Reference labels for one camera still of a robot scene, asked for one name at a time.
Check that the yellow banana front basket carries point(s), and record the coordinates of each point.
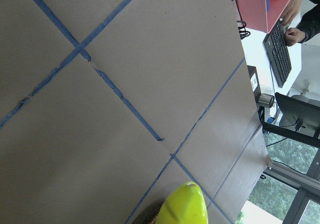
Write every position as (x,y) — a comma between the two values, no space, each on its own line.
(184,205)

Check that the brown wicker basket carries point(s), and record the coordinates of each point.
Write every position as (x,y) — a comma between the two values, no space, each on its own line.
(149,214)

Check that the black power box white label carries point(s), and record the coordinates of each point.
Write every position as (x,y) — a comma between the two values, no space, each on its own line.
(253,75)

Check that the black keyboard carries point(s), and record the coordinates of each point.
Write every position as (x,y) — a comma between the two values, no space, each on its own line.
(278,54)

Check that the black computer monitor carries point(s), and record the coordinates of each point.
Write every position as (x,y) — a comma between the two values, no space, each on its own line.
(295,112)

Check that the pink box of blocks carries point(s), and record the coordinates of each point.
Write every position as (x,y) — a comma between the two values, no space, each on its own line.
(261,15)

